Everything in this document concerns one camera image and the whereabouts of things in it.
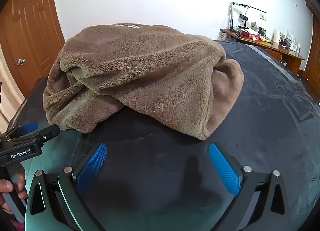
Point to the person's left hand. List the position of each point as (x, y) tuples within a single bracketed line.
[(22, 183)]

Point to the black desk lamp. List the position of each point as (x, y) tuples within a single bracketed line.
[(232, 18)]

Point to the white kettle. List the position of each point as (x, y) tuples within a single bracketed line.
[(276, 36)]

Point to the wooden desk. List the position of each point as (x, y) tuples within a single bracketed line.
[(282, 52)]

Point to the red box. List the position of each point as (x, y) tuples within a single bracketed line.
[(248, 34)]

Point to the round metal door knob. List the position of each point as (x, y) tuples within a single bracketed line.
[(21, 61)]

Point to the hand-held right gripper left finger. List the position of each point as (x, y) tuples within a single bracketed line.
[(91, 168)]

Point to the wooden door with round knob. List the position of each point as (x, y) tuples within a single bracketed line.
[(32, 25)]

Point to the brown fleece sweater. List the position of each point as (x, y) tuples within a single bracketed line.
[(140, 78)]

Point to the cream curtain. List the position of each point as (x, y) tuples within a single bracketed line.
[(8, 90)]

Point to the dark bed cover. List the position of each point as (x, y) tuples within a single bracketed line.
[(262, 126)]

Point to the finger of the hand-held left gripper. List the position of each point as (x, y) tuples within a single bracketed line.
[(26, 127), (48, 132)]

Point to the plastic bag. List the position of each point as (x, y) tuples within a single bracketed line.
[(227, 37)]

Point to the clear containers on desk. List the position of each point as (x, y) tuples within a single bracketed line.
[(291, 38)]

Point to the yellow packet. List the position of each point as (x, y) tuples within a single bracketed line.
[(265, 38)]

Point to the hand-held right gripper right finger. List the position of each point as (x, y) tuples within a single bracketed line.
[(223, 168)]

